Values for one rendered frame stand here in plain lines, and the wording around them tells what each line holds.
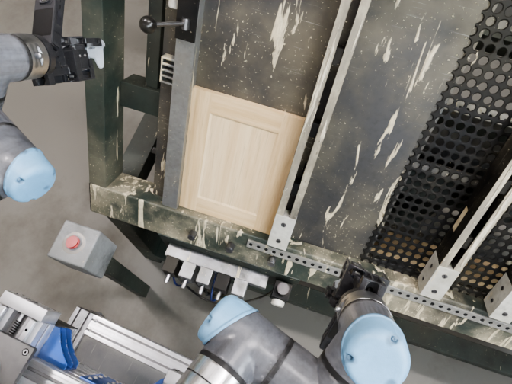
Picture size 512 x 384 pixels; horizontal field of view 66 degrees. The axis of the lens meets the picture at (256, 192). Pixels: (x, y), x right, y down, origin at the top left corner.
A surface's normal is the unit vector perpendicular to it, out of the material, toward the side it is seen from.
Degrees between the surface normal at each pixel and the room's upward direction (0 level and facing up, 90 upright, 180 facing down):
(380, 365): 28
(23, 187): 90
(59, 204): 0
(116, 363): 0
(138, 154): 0
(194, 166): 57
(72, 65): 46
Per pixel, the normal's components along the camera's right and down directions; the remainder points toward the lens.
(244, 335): 0.16, -0.52
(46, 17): -0.23, -0.14
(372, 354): -0.14, 0.05
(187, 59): -0.23, 0.53
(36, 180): 0.72, 0.66
